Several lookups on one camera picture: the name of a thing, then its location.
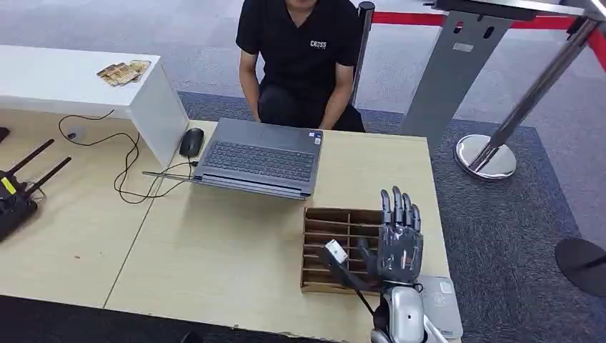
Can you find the black object at desk edge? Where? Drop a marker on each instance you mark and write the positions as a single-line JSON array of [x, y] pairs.
[[3, 133]]

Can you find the grey laptop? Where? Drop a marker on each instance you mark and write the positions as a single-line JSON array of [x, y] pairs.
[[260, 161]]

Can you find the grey metal stand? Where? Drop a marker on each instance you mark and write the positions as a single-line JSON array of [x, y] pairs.
[[449, 80]]

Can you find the pale grey card reader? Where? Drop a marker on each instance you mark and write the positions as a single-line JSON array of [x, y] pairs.
[[442, 303]]

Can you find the black round base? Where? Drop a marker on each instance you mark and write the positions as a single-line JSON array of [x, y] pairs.
[[582, 265]]

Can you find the chrome stanchion post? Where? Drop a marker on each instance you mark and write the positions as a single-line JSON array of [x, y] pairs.
[[485, 158]]

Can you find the black computer mouse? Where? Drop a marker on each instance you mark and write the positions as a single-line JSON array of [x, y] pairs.
[[191, 142]]

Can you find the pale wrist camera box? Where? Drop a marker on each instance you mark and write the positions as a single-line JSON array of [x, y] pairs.
[[336, 251]]

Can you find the person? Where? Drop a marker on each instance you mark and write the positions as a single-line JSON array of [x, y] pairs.
[[298, 57]]

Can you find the red barrier belt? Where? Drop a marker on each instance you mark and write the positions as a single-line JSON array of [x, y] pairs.
[[416, 18]]

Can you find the grey desk grommet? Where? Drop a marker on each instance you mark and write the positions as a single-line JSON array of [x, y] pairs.
[[74, 134]]

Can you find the white desk shelf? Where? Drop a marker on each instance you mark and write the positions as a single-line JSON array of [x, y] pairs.
[[71, 80]]

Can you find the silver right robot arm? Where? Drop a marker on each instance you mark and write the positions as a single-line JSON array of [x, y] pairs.
[[402, 312]]

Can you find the black chair frame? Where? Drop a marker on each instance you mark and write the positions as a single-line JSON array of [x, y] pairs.
[[365, 19]]

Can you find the brown printed card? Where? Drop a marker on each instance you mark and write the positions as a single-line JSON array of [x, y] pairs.
[[120, 75], [141, 66], [108, 71]]

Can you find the wooden card box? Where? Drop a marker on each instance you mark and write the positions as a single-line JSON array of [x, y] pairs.
[[326, 232]]

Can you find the black router with antennas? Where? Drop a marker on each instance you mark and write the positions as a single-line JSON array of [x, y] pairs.
[[14, 208]]

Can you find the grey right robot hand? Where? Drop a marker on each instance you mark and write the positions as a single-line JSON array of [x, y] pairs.
[[401, 255]]

